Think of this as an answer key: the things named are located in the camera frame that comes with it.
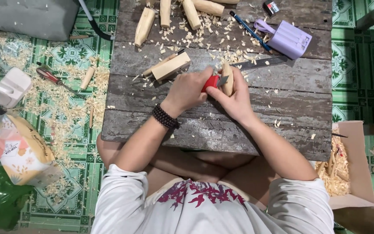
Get person's left hand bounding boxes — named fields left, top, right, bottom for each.
left=160, top=67, right=214, bottom=117

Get person's right hand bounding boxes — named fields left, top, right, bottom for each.
left=206, top=67, right=256, bottom=123

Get red utility knife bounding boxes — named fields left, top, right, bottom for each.
left=201, top=75, right=230, bottom=93

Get carved light wooden piece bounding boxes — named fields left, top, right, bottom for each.
left=221, top=62, right=235, bottom=97

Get rectangular light wooden block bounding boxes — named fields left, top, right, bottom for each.
left=151, top=51, right=192, bottom=82

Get thin wooden pencil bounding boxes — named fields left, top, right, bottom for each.
left=142, top=49, right=186, bottom=77

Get wood shavings on table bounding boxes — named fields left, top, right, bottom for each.
left=132, top=6, right=317, bottom=130

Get metal ruler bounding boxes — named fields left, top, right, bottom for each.
left=232, top=55, right=295, bottom=71

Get rounded light wooden peg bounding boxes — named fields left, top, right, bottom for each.
left=134, top=7, right=156, bottom=48
left=160, top=0, right=172, bottom=28
left=192, top=0, right=225, bottom=17
left=182, top=0, right=202, bottom=31

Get blue pen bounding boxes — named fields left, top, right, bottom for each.
left=229, top=10, right=273, bottom=53

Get person's bare legs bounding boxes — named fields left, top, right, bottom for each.
left=96, top=133, right=283, bottom=207

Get small black box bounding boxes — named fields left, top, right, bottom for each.
left=263, top=0, right=280, bottom=17

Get short wooden dowel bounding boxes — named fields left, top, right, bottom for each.
left=80, top=67, right=96, bottom=90

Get white printed shirt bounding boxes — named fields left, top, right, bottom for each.
left=90, top=163, right=335, bottom=234

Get heap of floor wood shavings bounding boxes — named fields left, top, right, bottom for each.
left=0, top=31, right=110, bottom=199

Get cardboard box with shavings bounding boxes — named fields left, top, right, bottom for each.
left=314, top=120, right=374, bottom=210

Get grey cushion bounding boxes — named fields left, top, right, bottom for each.
left=0, top=0, right=80, bottom=42

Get white plastic appliance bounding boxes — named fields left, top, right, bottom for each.
left=0, top=60, right=33, bottom=109

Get black bead bracelet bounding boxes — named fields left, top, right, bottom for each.
left=152, top=103, right=181, bottom=130

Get purple power bank with strap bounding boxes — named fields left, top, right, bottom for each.
left=254, top=18, right=313, bottom=60

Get black and white cable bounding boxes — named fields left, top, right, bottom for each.
left=77, top=0, right=115, bottom=41

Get red-handled screwdriver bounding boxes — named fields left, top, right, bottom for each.
left=36, top=62, right=87, bottom=99

